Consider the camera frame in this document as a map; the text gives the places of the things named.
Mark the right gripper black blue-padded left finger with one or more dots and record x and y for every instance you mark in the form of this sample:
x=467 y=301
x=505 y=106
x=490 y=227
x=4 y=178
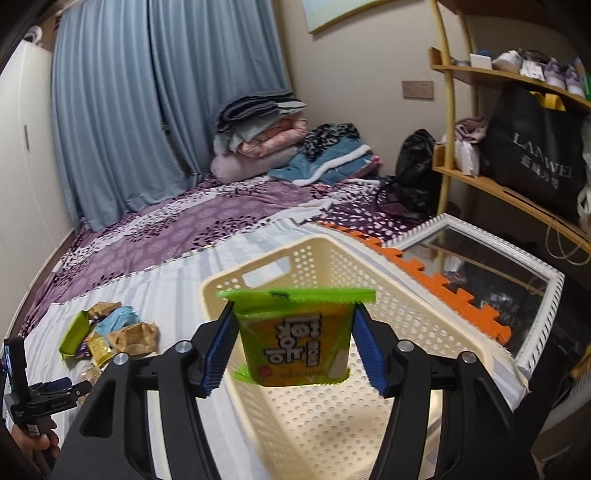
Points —
x=109 y=438

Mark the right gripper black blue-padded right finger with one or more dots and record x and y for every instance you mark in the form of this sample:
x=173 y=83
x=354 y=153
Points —
x=478 y=437

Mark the green long snack packet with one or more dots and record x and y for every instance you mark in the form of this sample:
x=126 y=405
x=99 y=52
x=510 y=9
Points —
x=75 y=334

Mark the brown snack packet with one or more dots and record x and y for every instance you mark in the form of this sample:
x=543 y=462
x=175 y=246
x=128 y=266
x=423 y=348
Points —
x=138 y=339

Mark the green orange Korean snack packet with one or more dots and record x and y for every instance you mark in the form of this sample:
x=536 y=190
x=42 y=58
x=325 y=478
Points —
x=295 y=336

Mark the person's left hand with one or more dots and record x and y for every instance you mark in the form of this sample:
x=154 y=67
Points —
x=29 y=445

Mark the yellow small snack packet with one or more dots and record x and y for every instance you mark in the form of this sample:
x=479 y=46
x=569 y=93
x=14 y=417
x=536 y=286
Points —
x=100 y=350

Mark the orange foam puzzle mat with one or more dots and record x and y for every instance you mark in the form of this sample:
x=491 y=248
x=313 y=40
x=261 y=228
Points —
x=484 y=318

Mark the light blue snack packet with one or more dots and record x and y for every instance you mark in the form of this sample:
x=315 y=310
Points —
x=118 y=319

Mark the cream perforated plastic basket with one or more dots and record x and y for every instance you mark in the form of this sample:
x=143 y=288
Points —
x=328 y=431

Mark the white framed mirror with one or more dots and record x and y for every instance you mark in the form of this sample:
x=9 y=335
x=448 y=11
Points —
x=524 y=291

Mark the white wardrobe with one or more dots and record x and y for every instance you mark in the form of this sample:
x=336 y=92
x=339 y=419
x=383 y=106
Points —
x=34 y=219

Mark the purple floral bedspread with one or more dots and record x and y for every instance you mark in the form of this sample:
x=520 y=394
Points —
x=204 y=217

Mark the black plastic bag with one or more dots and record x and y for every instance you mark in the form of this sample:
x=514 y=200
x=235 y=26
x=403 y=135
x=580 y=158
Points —
x=413 y=192

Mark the bamboo shelf unit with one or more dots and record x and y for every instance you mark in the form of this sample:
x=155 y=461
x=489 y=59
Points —
x=459 y=60

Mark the black Lanwei shopping bag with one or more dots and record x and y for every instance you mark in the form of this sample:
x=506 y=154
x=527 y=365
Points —
x=536 y=151

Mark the pink clothes on shelf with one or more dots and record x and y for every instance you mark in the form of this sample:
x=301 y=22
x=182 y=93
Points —
x=469 y=132

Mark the blue white folded blanket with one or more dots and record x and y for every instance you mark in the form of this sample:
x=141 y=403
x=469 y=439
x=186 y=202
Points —
x=329 y=154

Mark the blue curtain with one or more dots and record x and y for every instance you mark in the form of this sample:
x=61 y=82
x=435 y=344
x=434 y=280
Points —
x=135 y=93

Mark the stack of folded quilts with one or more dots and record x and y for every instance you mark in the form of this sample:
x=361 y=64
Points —
x=256 y=132

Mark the white sneakers on shelf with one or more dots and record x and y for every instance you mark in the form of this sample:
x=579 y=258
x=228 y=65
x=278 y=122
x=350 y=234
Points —
x=535 y=65

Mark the wall socket plate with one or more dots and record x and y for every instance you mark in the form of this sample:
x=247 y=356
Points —
x=418 y=90

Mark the wall picture frame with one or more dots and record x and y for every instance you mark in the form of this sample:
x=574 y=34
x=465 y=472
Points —
x=322 y=13

